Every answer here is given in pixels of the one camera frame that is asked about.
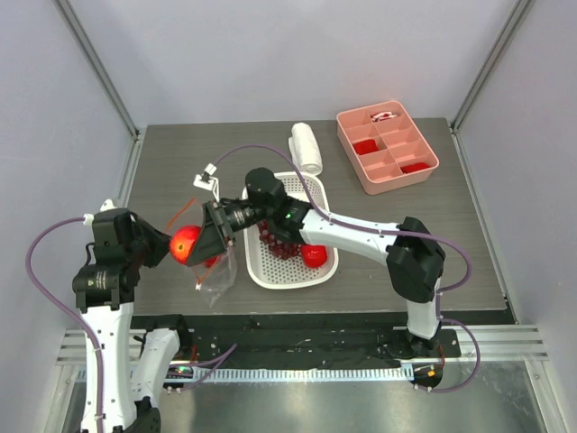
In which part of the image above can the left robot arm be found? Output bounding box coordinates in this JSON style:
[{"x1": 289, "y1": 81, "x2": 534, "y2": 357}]
[{"x1": 72, "y1": 208, "x2": 193, "y2": 432}]

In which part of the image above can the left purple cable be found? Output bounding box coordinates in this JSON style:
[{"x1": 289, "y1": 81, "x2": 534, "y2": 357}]
[{"x1": 24, "y1": 216, "x2": 238, "y2": 433}]

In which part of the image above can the pink compartment organizer tray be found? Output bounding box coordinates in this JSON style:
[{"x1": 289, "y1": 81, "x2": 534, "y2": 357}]
[{"x1": 336, "y1": 100, "x2": 439, "y2": 195}]

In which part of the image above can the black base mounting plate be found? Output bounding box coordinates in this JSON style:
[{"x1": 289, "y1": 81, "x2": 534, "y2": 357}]
[{"x1": 130, "y1": 309, "x2": 463, "y2": 366}]

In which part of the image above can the white perforated plastic basket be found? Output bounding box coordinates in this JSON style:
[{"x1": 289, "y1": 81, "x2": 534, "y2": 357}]
[{"x1": 243, "y1": 171, "x2": 339, "y2": 290}]

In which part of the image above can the red fake apple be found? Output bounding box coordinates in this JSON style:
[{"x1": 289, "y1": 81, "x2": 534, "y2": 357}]
[
  {"x1": 169, "y1": 225, "x2": 202, "y2": 265},
  {"x1": 300, "y1": 244, "x2": 328, "y2": 269}
]

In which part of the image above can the clear zip top bag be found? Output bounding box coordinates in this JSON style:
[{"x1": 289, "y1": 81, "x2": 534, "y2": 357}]
[{"x1": 166, "y1": 198, "x2": 238, "y2": 308}]

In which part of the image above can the dark fake grape bunch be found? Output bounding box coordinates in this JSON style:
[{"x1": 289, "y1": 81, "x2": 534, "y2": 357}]
[{"x1": 257, "y1": 221, "x2": 300, "y2": 261}]

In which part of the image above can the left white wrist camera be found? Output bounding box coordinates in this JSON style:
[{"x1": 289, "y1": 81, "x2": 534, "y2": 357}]
[{"x1": 99, "y1": 199, "x2": 115, "y2": 212}]

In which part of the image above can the red white item in tray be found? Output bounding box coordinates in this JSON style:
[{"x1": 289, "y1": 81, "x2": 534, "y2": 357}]
[{"x1": 370, "y1": 111, "x2": 398, "y2": 123}]

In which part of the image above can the white slotted cable duct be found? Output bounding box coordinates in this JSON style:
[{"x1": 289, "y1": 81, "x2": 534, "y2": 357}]
[{"x1": 78, "y1": 365, "x2": 415, "y2": 384}]

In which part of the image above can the red block tray front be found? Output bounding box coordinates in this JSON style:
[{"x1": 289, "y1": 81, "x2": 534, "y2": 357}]
[{"x1": 401, "y1": 162, "x2": 430, "y2": 174}]

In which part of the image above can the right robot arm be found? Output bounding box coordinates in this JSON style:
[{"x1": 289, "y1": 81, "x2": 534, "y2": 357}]
[{"x1": 185, "y1": 168, "x2": 445, "y2": 356}]

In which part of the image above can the rolled white towel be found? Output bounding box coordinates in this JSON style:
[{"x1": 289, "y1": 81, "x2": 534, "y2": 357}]
[{"x1": 288, "y1": 123, "x2": 323, "y2": 176}]

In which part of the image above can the red block in tray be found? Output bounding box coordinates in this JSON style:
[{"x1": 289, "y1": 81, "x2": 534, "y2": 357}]
[{"x1": 353, "y1": 138, "x2": 379, "y2": 156}]

